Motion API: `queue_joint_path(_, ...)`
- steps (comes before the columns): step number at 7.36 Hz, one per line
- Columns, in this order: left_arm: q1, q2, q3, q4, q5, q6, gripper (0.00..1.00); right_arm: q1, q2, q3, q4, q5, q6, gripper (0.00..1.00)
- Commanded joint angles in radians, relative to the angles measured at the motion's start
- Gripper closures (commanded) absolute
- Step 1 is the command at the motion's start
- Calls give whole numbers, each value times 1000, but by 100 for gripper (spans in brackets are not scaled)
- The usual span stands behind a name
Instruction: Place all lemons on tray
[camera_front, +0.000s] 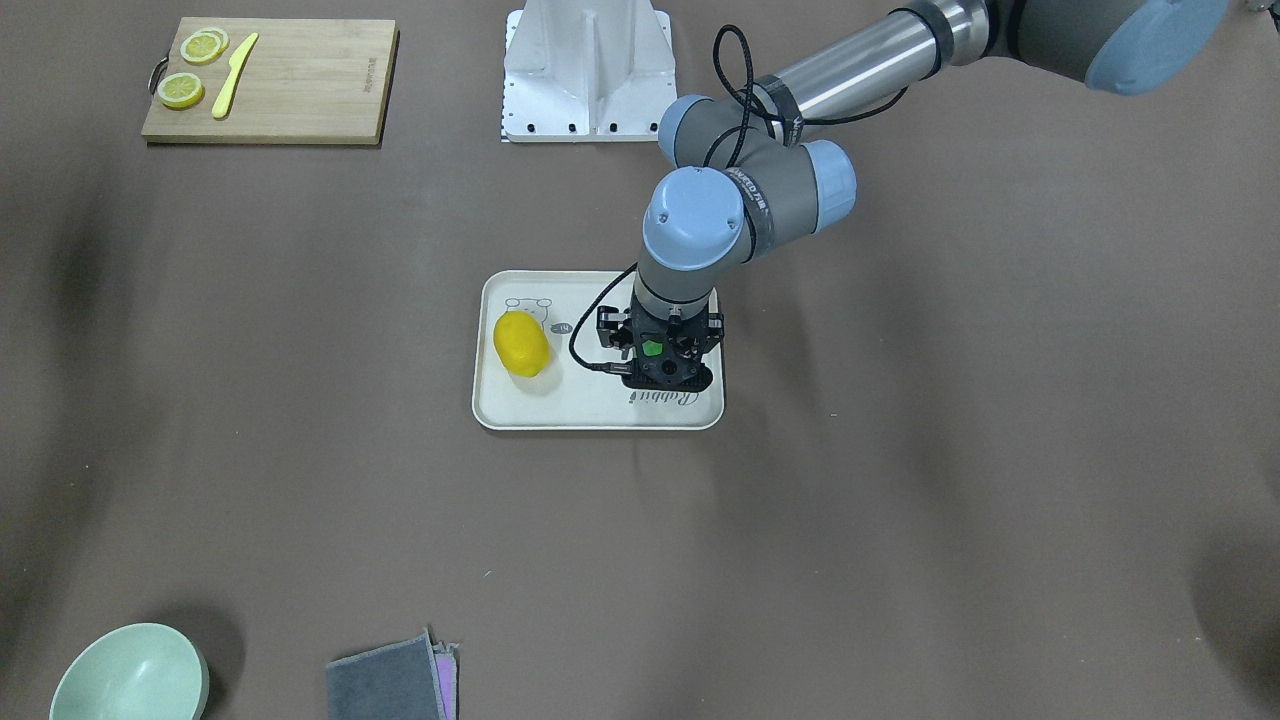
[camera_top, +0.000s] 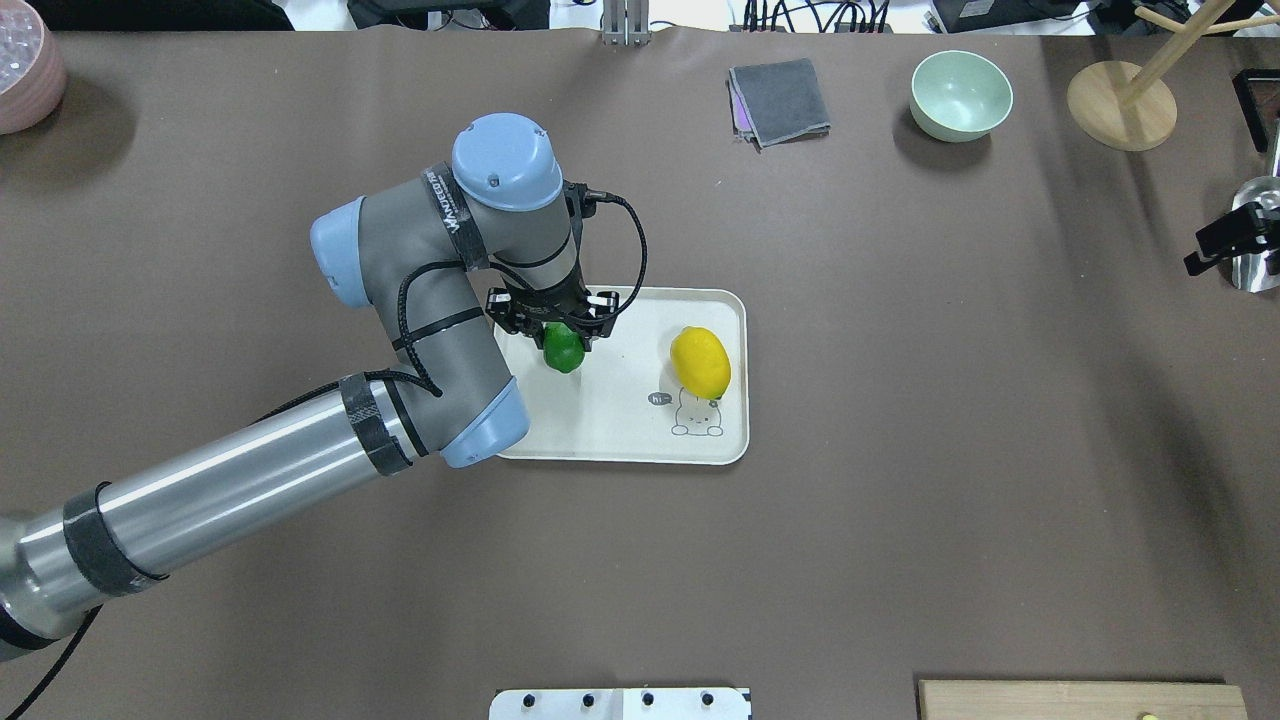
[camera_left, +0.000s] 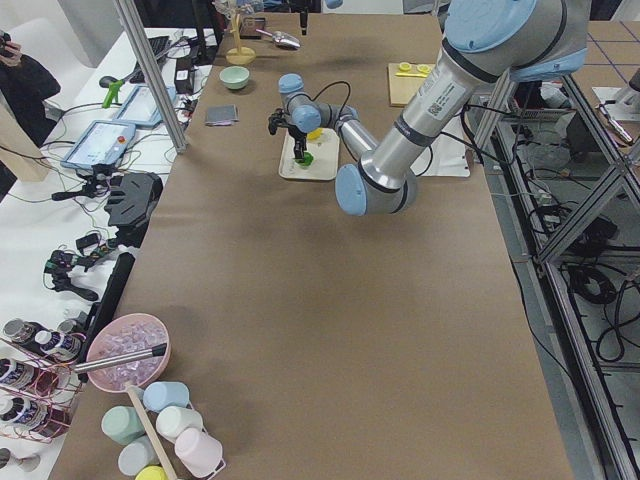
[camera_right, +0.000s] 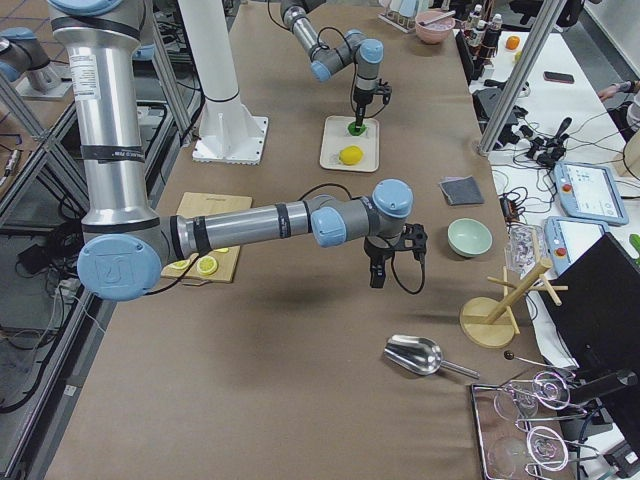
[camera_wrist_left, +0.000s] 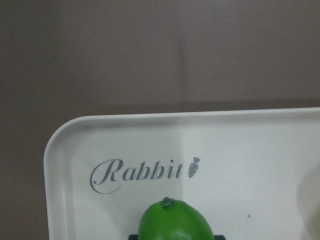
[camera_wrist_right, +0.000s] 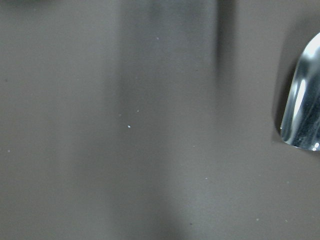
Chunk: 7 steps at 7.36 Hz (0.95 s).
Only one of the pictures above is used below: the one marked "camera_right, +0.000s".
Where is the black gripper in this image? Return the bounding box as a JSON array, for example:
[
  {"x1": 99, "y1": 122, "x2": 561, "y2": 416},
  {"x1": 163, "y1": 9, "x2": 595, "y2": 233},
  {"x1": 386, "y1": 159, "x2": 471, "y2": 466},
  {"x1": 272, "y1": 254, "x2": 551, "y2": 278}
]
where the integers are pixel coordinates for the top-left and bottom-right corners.
[
  {"x1": 352, "y1": 78, "x2": 392, "y2": 132},
  {"x1": 364, "y1": 223, "x2": 428, "y2": 289}
]

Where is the green lime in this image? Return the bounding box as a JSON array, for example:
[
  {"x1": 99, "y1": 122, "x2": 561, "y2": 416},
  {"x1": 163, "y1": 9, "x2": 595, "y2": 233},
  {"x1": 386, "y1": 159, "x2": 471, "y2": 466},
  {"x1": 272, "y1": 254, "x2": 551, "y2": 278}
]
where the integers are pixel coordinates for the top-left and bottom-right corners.
[{"x1": 347, "y1": 122, "x2": 367, "y2": 136}]

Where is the yellow lemon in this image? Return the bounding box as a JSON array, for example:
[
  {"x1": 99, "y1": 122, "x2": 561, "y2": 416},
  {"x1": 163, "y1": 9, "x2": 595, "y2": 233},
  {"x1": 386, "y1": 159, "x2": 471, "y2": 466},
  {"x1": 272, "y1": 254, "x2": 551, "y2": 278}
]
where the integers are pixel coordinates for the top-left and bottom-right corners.
[{"x1": 338, "y1": 145, "x2": 364, "y2": 166}]

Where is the white rabbit tray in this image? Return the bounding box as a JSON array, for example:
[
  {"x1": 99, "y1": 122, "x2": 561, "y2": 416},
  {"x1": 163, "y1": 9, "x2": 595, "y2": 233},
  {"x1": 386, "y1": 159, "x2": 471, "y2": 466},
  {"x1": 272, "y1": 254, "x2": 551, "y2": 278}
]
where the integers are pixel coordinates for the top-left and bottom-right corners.
[{"x1": 319, "y1": 116, "x2": 379, "y2": 173}]

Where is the pale green bowl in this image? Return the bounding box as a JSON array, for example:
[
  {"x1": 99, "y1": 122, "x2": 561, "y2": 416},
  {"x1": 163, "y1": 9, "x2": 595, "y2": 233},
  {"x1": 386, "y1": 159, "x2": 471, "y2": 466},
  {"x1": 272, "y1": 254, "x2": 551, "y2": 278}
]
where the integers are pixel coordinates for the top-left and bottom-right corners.
[{"x1": 447, "y1": 218, "x2": 493, "y2": 258}]

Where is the metal scoop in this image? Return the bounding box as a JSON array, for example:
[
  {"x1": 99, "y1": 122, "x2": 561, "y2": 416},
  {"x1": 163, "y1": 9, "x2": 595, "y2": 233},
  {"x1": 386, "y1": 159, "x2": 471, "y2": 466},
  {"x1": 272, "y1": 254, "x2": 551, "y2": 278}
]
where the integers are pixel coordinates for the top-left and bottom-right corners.
[{"x1": 384, "y1": 334, "x2": 480, "y2": 380}]

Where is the grey folded cloth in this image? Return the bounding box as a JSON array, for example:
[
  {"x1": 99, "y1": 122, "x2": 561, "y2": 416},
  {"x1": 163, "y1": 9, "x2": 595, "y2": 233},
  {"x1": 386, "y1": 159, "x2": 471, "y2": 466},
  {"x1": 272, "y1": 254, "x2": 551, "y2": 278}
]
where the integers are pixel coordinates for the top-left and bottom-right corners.
[{"x1": 439, "y1": 176, "x2": 484, "y2": 206}]

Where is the pink ribbed bowl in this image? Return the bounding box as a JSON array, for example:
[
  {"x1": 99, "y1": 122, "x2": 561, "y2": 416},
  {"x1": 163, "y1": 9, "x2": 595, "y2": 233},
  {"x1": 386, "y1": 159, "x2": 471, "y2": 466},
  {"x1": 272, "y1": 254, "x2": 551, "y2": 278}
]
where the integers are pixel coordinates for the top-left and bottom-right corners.
[{"x1": 415, "y1": 10, "x2": 456, "y2": 44}]

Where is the wooden mug tree stand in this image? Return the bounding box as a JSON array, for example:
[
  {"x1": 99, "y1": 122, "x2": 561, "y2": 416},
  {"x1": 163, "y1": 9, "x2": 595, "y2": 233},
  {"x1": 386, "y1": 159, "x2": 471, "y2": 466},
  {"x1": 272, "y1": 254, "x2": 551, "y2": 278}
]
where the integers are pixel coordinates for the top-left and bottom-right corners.
[{"x1": 459, "y1": 258, "x2": 569, "y2": 348}]

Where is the wooden cutting board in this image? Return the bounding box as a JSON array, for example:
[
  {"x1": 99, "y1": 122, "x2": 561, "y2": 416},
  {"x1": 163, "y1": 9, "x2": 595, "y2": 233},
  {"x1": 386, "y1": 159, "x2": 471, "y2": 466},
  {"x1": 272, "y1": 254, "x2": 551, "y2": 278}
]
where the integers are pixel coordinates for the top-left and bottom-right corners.
[{"x1": 159, "y1": 191, "x2": 254, "y2": 285}]

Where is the blue teach pendant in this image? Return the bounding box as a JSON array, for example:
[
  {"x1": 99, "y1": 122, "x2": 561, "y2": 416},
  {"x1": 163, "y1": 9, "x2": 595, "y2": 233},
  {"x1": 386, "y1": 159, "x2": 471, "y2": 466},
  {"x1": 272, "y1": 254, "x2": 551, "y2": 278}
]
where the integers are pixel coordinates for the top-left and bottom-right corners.
[
  {"x1": 544, "y1": 216, "x2": 609, "y2": 275},
  {"x1": 553, "y1": 160, "x2": 629, "y2": 226}
]

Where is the black monitor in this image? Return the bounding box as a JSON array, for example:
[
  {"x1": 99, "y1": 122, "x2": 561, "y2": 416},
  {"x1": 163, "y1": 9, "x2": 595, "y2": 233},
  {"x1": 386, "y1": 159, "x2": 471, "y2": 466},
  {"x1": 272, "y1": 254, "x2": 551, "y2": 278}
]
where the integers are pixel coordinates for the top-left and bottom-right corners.
[{"x1": 541, "y1": 233, "x2": 639, "y2": 373}]

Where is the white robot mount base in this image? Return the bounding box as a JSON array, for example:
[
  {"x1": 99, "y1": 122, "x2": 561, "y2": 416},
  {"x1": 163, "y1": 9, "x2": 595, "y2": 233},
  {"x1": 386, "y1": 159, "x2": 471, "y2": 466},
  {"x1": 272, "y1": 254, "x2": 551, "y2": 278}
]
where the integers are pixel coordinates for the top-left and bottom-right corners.
[{"x1": 179, "y1": 0, "x2": 269, "y2": 165}]

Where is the black wire glass rack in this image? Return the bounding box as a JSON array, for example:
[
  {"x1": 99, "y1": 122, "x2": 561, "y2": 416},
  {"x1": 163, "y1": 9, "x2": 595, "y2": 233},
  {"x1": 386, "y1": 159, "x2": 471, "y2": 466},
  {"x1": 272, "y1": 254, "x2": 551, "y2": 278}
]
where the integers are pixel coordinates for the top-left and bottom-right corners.
[{"x1": 470, "y1": 370, "x2": 600, "y2": 479}]

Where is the aluminium frame post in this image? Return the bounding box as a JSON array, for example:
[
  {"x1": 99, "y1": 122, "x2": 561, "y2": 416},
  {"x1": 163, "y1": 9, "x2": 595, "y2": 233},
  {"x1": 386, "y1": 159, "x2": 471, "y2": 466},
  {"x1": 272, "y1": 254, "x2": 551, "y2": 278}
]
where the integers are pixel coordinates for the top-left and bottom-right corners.
[{"x1": 477, "y1": 0, "x2": 566, "y2": 157}]

